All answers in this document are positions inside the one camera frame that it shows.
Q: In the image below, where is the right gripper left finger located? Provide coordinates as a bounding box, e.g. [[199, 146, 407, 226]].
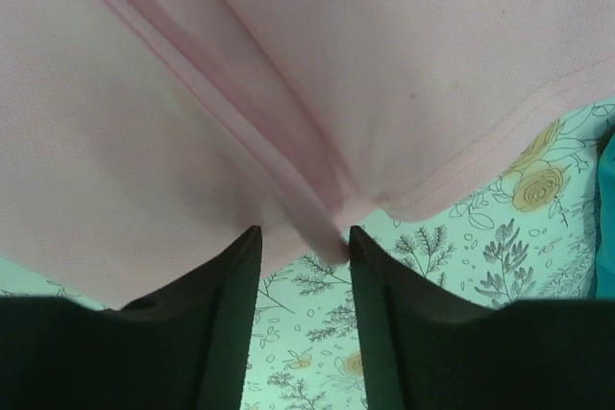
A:
[[119, 225, 263, 410]]

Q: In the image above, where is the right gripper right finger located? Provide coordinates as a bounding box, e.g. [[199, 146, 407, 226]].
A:
[[348, 225, 501, 410]]

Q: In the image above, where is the pink t shirt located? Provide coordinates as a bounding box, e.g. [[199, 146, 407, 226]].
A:
[[1, 0, 614, 307]]

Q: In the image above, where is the floral table mat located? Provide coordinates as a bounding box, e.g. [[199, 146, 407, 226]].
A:
[[1, 101, 614, 409]]

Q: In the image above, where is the folded teal t shirt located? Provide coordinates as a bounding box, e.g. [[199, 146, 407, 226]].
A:
[[595, 129, 614, 301]]

